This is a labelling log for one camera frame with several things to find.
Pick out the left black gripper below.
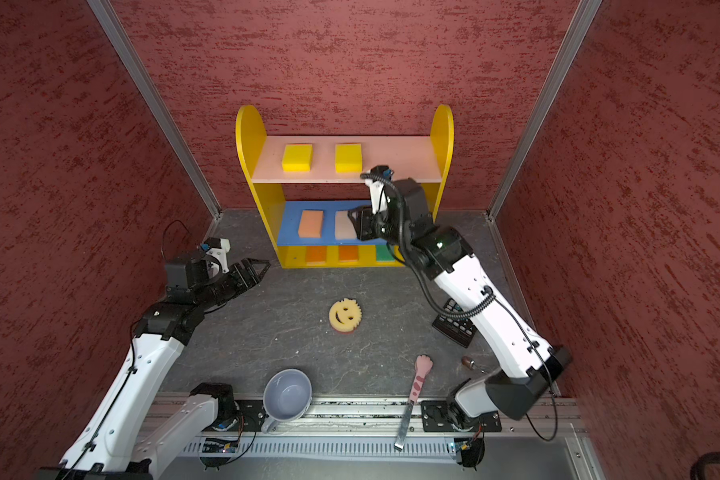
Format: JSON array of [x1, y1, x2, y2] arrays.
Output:
[[195, 258, 271, 309]]

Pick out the green scrub sponge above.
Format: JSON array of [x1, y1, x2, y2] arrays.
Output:
[[375, 245, 396, 263]]

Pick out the beige pink sponge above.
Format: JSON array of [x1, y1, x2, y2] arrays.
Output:
[[334, 210, 357, 241]]

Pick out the orange sponge yellow base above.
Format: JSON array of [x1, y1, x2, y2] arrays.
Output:
[[305, 245, 327, 266], [338, 245, 360, 264]]

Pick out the yellow square sponge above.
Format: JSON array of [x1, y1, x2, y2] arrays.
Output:
[[281, 144, 313, 173], [334, 143, 363, 173]]

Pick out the salmon orange sponge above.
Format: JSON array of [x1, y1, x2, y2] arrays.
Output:
[[298, 210, 324, 239]]

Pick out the smiley face yellow sponge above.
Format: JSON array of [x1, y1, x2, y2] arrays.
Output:
[[328, 298, 362, 334]]

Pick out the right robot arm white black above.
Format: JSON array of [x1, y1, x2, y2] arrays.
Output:
[[348, 168, 571, 429]]

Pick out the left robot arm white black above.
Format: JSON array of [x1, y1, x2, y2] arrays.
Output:
[[34, 253, 271, 479]]

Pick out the yellow shelf unit pink blue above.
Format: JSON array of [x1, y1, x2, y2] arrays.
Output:
[[235, 105, 455, 269]]

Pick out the black calculator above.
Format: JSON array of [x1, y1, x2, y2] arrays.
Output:
[[431, 315, 477, 348]]

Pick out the grey blue mug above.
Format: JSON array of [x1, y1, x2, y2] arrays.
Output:
[[261, 369, 313, 434]]

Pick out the small pink cylinder object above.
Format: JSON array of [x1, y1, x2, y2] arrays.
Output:
[[461, 356, 477, 371]]

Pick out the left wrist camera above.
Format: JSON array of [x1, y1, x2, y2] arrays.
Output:
[[164, 237, 231, 293]]

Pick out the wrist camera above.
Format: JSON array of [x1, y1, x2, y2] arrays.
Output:
[[364, 165, 393, 214], [164, 237, 231, 293]]

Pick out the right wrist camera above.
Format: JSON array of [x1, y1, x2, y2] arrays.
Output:
[[364, 165, 393, 214]]

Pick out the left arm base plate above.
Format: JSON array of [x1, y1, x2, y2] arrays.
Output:
[[210, 399, 266, 432]]

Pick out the pink handled knife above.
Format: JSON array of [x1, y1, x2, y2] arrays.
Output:
[[394, 355, 433, 451]]

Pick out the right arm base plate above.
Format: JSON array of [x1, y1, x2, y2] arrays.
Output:
[[419, 400, 502, 434]]

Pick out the black cable corner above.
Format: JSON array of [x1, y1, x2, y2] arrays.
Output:
[[689, 451, 720, 480]]

